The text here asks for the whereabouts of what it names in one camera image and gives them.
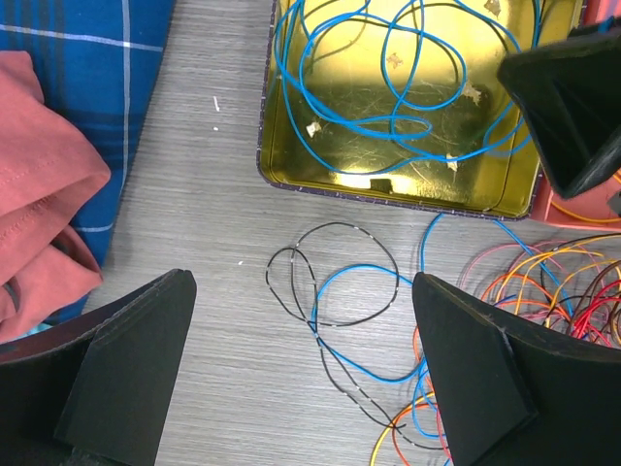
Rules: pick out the blue plaid cloth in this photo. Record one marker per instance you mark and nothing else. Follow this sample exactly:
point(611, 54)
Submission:
point(97, 64)

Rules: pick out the salmon red cloth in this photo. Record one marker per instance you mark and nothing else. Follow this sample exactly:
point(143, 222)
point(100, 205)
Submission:
point(48, 172)

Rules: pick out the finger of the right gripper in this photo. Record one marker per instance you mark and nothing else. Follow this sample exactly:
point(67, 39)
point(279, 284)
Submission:
point(569, 95)

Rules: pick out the teal cloth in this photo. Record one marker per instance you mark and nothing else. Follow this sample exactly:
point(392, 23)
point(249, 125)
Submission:
point(37, 329)

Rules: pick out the salmon pink plastic box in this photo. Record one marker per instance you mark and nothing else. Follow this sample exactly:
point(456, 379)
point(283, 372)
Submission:
point(597, 207)

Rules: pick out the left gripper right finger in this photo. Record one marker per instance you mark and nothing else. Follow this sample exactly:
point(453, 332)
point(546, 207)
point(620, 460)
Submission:
point(511, 392)

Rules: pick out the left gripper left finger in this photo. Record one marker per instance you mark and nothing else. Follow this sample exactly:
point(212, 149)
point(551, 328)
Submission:
point(96, 389)

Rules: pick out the gold metal tin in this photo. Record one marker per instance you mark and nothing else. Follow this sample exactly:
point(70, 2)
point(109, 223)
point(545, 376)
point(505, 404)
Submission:
point(398, 102)

